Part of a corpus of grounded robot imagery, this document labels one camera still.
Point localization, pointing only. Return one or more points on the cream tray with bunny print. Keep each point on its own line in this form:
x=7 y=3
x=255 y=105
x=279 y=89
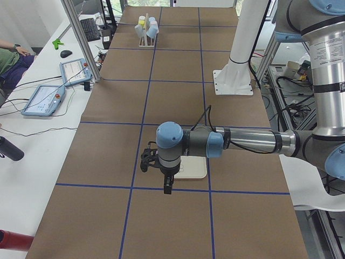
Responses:
x=192 y=167

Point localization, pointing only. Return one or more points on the black box with white label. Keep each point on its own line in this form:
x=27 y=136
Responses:
x=106 y=38

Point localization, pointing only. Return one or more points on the aluminium frame side table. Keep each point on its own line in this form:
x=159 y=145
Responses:
x=318 y=198

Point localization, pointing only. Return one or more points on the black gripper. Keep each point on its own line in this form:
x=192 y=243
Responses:
x=168 y=171

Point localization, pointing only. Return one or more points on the black keyboard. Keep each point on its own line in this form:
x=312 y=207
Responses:
x=90 y=29

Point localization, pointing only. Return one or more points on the green clamp on rod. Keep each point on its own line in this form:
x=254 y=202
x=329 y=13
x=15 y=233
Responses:
x=56 y=43

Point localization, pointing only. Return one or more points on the seated person in green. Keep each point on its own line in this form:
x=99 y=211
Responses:
x=15 y=61

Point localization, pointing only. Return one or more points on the robot teach pendant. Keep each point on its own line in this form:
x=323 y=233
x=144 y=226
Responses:
x=75 y=72
x=44 y=101

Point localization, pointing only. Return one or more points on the grey plastic cup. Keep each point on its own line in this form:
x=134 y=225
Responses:
x=140 y=31

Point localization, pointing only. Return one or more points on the aluminium profile post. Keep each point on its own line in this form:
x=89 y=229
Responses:
x=81 y=38

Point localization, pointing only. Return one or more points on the yellow plastic cup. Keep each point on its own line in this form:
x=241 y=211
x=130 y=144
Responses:
x=141 y=20

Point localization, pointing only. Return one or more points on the red bottle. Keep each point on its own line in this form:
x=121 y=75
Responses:
x=15 y=241

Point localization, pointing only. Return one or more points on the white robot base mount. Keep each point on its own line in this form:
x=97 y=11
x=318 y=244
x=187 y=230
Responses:
x=235 y=77

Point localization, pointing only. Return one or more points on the white wire cup rack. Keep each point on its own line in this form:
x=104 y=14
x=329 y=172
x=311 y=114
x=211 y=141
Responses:
x=147 y=42

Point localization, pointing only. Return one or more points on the black water bottle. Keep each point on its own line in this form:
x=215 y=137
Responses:
x=9 y=150

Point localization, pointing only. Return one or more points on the black computer mouse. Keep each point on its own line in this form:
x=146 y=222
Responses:
x=65 y=53

